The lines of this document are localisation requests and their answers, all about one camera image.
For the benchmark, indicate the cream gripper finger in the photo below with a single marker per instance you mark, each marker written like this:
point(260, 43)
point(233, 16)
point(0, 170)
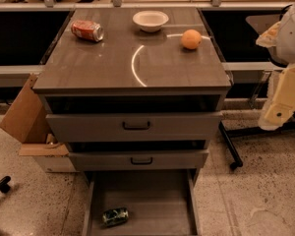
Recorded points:
point(268, 38)
point(280, 104)

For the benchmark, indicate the green soda can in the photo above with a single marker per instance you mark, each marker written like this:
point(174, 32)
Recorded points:
point(115, 216)

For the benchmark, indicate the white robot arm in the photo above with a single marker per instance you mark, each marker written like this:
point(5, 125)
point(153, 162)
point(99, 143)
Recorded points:
point(285, 44)

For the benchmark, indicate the top grey drawer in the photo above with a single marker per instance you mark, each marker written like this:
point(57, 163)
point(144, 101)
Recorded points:
point(77, 128)

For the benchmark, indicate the grey drawer cabinet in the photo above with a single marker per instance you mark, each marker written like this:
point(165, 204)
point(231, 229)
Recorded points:
point(132, 71)

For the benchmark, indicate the bottom open grey drawer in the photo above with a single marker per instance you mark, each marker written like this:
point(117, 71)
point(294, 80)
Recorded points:
point(159, 203)

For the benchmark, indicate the red soda can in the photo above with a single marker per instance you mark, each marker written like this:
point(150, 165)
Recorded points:
point(88, 30)

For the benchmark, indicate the middle grey drawer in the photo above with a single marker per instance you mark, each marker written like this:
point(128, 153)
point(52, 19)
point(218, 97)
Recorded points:
point(120, 160)

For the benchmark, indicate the orange fruit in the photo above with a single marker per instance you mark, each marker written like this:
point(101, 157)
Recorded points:
point(191, 39)

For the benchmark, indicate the white bowl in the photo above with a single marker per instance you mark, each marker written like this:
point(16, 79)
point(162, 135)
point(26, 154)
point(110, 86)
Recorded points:
point(150, 21)

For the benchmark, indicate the brown cardboard box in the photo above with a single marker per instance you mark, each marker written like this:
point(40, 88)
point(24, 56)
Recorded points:
point(26, 122)

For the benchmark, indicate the black chair leg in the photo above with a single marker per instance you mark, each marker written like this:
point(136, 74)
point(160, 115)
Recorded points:
point(4, 184)

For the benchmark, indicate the black top drawer handle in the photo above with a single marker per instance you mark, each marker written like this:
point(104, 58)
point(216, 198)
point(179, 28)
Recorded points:
point(136, 127)

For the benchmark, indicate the black drawer handle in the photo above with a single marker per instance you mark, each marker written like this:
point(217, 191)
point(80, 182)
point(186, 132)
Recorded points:
point(141, 161)
point(136, 127)

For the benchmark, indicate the black middle drawer handle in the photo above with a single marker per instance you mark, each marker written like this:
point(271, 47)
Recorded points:
point(141, 161)

